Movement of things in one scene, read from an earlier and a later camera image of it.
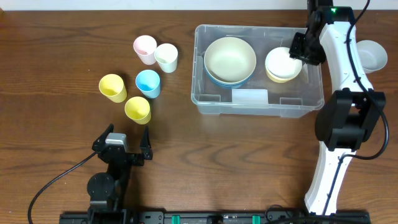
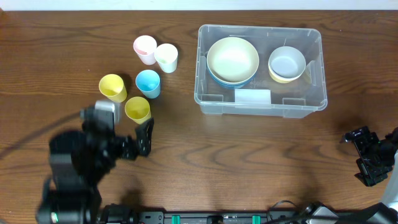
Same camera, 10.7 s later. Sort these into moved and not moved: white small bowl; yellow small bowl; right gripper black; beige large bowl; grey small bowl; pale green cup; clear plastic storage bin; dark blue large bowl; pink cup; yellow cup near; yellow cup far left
Moved: yellow small bowl; right gripper black; dark blue large bowl; grey small bowl
Not moved: clear plastic storage bin; yellow cup far left; white small bowl; beige large bowl; pale green cup; pink cup; yellow cup near
